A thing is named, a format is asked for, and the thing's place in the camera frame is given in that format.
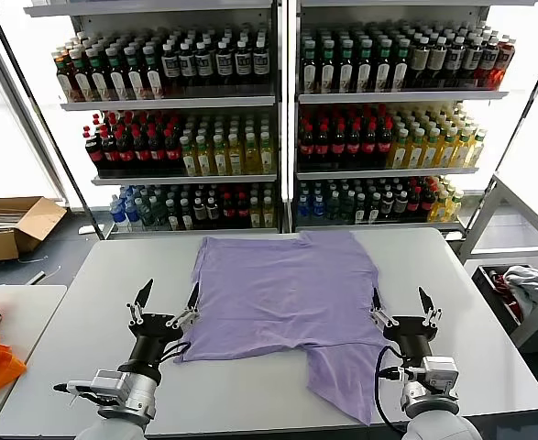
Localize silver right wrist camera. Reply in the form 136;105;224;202
403;355;460;398

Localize red tea bottle white cap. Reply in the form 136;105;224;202
53;50;75;103
478;35;501;89
495;36;516;88

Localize purple t-shirt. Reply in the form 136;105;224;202
172;230;391;427

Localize dark drink bottle beige label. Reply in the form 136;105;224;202
428;36;449;90
410;36;433;91

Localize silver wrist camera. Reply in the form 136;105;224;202
403;355;460;398
52;369;130;407

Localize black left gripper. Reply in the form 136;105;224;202
126;278;201;367

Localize green drink bottle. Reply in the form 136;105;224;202
139;198;157;230
152;196;169;230
340;190;357;223
326;191;343;222

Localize dark metal pole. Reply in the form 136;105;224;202
0;0;105;240
463;45;538;233

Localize red crumpled cloth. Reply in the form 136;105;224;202
488;269;526;325

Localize grey metal shelf unit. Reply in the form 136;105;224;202
23;0;282;242
291;0;538;239

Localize grey metal cart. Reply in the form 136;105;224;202
458;172;538;354

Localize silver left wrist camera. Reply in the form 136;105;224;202
52;369;130;407

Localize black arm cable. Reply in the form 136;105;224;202
158;339;192;366
374;346;410;436

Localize dark tea bottle white label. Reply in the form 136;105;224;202
179;197;195;231
366;192;382;224
166;198;181;231
353;192;368;224

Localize open cardboard box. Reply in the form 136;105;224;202
0;195;68;264

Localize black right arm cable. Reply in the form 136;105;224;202
374;346;410;436

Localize black plastic crate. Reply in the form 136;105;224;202
469;264;538;327

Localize dark drink bottle grey label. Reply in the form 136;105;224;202
204;196;221;227
379;191;395;221
393;190;410;220
192;196;207;229

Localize brown tea bottle green cap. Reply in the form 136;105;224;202
104;46;129;102
68;48;93;103
391;38;411;93
374;38;393;93
86;47;111;102
356;38;375;94
141;44;166;100
301;39;321;94
123;45;148;101
337;38;357;94
319;39;338;94

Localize cola bottle red cap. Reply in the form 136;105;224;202
116;128;137;172
221;192;237;229
407;186;423;218
82;129;106;172
132;128;151;172
329;122;346;168
313;122;332;168
420;182;436;217
298;122;316;168
148;128;168;172
164;127;182;172
235;192;251;229
345;121;362;168
101;128;121;172
360;121;378;168
376;119;393;168

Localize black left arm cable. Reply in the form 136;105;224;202
158;339;192;366

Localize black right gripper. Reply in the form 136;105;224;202
369;286;443;364

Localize grey white crumpled cloth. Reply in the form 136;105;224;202
501;264;538;317

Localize dark drink bottle blue label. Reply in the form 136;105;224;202
214;40;234;91
161;42;181;92
194;41;214;91
251;38;271;90
445;35;467;90
234;39;253;90
463;35;484;89
178;41;197;92

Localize light grey frame bar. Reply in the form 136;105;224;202
0;6;71;210

